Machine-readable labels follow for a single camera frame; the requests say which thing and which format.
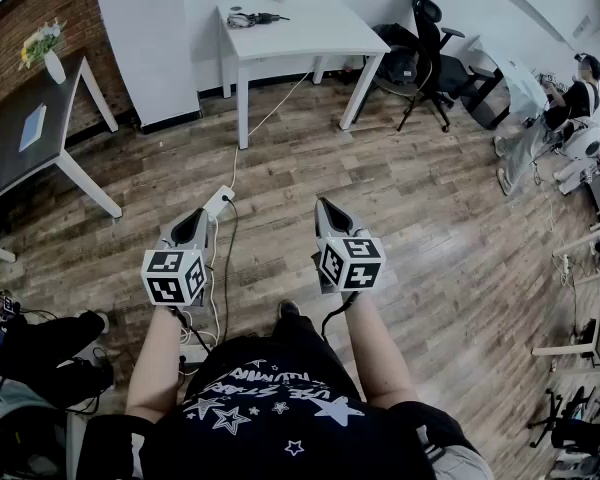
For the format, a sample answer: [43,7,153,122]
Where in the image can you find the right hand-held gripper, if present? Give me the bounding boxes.
[311,197,385,297]

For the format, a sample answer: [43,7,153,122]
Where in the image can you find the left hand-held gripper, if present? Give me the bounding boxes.
[140,208,216,309]

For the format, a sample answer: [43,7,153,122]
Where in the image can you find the black and pink umbrella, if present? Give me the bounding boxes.
[227,11,291,31]

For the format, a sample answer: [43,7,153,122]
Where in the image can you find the person's right forearm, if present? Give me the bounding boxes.
[342,291,421,412]

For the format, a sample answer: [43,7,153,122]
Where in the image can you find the person's left forearm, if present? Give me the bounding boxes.
[124,307,182,425]

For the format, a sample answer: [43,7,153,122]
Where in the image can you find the white power strip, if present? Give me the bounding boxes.
[201,184,236,221]

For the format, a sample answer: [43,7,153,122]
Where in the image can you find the person's black trousers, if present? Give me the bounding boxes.
[269,312,331,350]

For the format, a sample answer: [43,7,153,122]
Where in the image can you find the round woven chair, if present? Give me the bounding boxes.
[354,67,456,134]

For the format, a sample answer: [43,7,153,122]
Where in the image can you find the black bag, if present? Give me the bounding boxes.
[372,22,422,87]

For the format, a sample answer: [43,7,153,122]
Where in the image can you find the light blue notebook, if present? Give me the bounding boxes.
[18,103,48,153]

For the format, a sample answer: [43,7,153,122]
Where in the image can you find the dark desk with white legs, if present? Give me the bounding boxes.
[0,55,124,270]

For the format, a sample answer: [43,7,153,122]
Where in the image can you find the black office chair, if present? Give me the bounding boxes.
[410,0,484,133]
[527,385,600,464]

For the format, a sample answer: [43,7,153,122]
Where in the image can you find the white vase with flowers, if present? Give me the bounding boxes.
[18,17,69,86]

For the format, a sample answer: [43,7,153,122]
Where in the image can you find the person's black star-print shirt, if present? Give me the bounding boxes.
[77,335,481,480]

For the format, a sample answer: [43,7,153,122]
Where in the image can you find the grey bag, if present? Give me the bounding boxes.
[0,375,69,480]

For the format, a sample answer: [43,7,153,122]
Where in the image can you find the white rounded machine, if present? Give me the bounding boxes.
[553,126,600,197]

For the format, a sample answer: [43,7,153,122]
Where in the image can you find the black power cable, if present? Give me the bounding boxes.
[221,195,239,344]

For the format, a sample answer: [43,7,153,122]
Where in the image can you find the white power cable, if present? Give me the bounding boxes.
[228,70,314,192]

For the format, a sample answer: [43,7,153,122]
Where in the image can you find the right hand-held gripper black cable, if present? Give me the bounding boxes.
[321,290,362,342]

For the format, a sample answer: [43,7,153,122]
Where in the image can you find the hand-held gripper black cable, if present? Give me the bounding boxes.
[168,306,216,355]
[321,290,362,342]

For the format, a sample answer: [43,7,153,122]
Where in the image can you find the left hand-held gripper black cable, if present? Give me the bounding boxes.
[168,306,216,355]

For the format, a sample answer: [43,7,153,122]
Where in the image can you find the white desk with black pedestal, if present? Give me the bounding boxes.
[467,35,551,130]

